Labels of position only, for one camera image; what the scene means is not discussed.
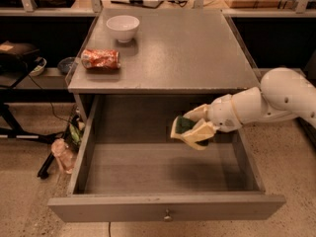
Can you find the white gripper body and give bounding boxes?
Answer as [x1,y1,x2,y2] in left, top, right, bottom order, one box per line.
[207,94,242,132]

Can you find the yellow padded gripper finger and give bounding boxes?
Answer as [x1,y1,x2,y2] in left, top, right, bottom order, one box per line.
[184,104,208,121]
[181,118,218,150]

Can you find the green yellow sponge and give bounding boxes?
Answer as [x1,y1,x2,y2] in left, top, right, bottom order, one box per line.
[170,116,208,150]

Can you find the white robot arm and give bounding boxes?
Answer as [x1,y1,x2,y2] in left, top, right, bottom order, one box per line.
[180,67,316,150]

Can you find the grey cabinet counter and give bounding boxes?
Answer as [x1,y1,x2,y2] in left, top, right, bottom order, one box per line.
[64,7,267,123]

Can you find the grey open drawer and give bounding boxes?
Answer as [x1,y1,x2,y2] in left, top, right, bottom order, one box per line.
[48,95,285,222]

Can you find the metal drawer knob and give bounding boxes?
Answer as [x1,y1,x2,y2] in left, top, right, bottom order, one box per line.
[163,209,173,222]

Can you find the clear plastic bottle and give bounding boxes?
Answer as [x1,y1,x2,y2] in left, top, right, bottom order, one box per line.
[51,138,76,174]

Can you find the dark bowl on shelf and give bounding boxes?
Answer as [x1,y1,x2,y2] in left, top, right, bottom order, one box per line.
[57,57,75,74]

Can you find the black stand with legs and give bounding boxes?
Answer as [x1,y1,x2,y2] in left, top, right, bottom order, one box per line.
[0,57,78,180]

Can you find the white bowl on shelf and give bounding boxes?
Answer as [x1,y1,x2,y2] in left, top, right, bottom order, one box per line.
[30,58,46,76]

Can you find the black bag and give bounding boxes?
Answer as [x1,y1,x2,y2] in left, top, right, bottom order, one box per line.
[0,40,40,72]

